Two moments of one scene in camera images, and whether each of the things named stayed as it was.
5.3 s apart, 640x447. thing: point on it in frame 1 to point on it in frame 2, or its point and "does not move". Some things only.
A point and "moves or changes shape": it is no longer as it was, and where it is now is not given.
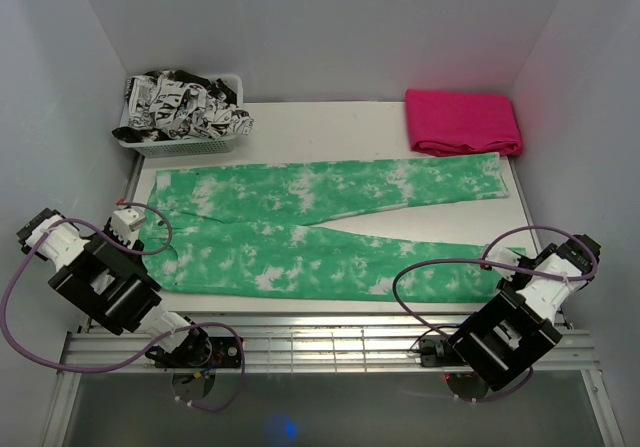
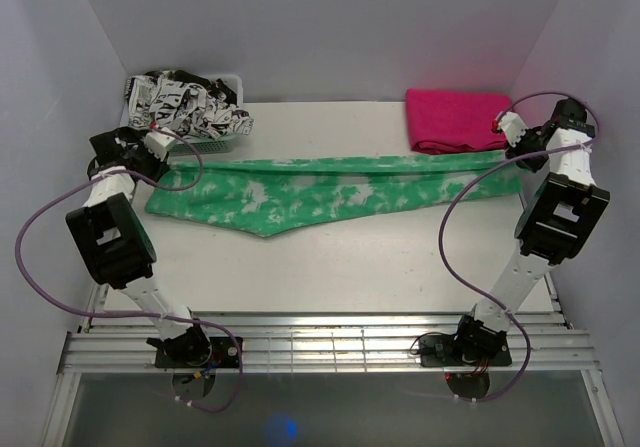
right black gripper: (513, 284) to (517, 150)
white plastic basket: (180, 147) does not move
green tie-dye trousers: (251, 229) moves or changes shape
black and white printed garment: (167, 105) does not move
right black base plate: (439, 352) does not move
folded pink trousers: (451, 123) does not move
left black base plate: (199, 351) does not move
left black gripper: (108, 231) to (159, 167)
